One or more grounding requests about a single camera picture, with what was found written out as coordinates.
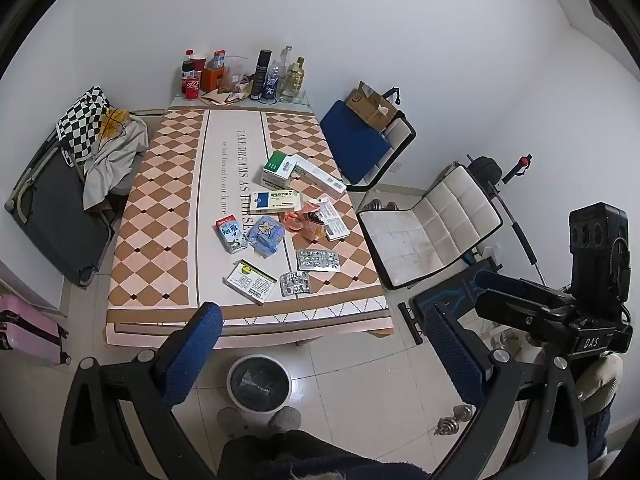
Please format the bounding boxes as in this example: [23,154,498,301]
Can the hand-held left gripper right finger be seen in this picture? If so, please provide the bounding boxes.
[424,304,590,480]

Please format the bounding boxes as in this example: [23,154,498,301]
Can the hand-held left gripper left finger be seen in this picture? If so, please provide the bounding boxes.
[56,301,223,480]

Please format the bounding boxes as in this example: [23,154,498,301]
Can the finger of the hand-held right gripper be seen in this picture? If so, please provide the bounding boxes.
[474,291,577,337]
[475,270,573,298]

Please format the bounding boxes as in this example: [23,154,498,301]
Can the white trash bin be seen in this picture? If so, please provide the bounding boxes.
[226,354,292,412]

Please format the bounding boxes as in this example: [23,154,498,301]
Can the long white box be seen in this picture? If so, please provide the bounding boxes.
[290,155,347,197]

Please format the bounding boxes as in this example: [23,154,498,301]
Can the black board with blue lines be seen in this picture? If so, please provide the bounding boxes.
[398,258,501,346]

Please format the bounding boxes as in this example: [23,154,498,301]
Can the green and yellow box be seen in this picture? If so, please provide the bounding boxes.
[223,259,277,306]

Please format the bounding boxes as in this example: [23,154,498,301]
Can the white cushioned chair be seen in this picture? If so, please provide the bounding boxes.
[356,162,505,291]

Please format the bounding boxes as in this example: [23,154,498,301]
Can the checkered tablecloth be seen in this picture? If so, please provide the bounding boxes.
[104,108,393,348]

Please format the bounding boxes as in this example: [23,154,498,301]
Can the grey slipper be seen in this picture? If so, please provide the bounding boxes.
[267,407,302,432]

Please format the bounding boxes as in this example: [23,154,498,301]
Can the small silver blister pack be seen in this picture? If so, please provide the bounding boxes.
[279,271,312,297]

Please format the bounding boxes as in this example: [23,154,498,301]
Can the small milk carton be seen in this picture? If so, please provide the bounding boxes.
[215,215,249,255]

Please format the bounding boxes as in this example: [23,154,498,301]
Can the blue star-print wrapper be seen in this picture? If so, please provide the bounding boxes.
[248,215,286,258]

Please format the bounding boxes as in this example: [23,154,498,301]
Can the large silver blister pack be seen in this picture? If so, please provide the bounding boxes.
[295,248,341,273]

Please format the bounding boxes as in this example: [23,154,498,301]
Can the person's legs in dark pants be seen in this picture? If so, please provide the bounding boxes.
[217,429,431,480]

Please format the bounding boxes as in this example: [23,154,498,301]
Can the orange plastic wrapper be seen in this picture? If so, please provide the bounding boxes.
[282,199,326,243]

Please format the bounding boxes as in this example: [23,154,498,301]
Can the pink suitcase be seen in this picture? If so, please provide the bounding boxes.
[0,294,68,366]

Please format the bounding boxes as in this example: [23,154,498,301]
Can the blue and white medicine box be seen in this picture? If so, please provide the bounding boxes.
[248,190,303,215]

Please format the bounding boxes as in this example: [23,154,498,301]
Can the white printed packet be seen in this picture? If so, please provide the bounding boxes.
[317,200,352,241]

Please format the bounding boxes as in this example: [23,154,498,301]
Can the dark folding cot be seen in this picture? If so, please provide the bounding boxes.
[5,125,117,288]

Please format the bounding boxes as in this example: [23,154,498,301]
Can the green and white medicine box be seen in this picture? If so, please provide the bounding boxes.
[260,150,298,188]

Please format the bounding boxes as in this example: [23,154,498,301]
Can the checkered cloth and clothes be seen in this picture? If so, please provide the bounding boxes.
[82,109,149,211]

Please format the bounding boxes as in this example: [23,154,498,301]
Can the blue chair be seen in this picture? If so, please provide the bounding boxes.
[319,100,417,192]

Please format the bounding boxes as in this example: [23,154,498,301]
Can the cardboard box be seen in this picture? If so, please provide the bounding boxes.
[345,81,399,131]

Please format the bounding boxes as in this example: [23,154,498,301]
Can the black and white checkered cloth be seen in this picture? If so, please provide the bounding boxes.
[55,86,111,161]

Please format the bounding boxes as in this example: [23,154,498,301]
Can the brown paper pieces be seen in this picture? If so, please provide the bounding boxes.
[200,87,251,106]

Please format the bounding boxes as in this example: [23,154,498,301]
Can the clear snack bag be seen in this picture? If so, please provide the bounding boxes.
[221,57,249,95]

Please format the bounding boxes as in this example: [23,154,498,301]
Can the blue water bottle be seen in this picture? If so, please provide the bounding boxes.
[263,65,282,104]

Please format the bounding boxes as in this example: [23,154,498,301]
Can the cola bottle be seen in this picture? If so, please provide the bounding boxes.
[181,50,196,92]

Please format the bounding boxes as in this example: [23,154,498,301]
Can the black spray can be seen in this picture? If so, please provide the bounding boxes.
[251,49,272,102]

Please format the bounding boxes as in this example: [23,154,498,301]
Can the yellow glass bottle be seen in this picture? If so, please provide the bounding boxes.
[280,56,307,102]

